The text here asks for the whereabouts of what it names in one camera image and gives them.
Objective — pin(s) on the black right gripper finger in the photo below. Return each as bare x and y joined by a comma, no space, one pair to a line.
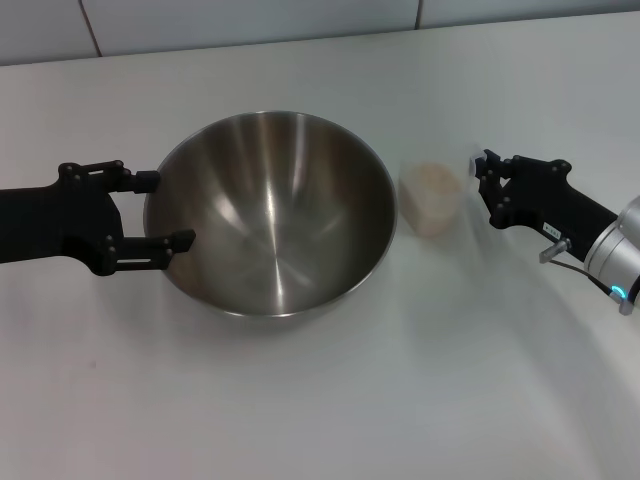
497,207
530,166

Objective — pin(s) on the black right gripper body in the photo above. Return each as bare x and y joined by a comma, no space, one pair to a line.
555,205

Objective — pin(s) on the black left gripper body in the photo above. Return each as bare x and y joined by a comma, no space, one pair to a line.
60,220

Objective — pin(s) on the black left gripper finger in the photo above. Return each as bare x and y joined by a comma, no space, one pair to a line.
145,247
130,181

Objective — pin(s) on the stainless steel mixing bowl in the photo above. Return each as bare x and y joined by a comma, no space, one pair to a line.
280,210

